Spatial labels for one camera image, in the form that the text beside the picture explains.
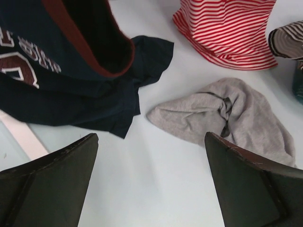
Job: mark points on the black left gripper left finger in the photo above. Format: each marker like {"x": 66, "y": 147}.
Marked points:
{"x": 49, "y": 191}

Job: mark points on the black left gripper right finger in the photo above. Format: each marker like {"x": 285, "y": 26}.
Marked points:
{"x": 252, "y": 190}

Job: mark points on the grey tank top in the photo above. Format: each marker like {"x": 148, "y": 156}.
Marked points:
{"x": 233, "y": 110}

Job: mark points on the navy blue tank top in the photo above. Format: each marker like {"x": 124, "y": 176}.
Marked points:
{"x": 66, "y": 62}

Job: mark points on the red white striped tank top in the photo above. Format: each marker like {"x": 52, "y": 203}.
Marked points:
{"x": 228, "y": 33}

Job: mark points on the white rack foot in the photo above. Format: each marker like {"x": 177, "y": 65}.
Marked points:
{"x": 24, "y": 136}

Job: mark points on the teal translucent plastic basket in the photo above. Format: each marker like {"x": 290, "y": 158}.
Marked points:
{"x": 297, "y": 84}

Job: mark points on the black white striped garment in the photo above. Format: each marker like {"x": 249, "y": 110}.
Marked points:
{"x": 287, "y": 42}

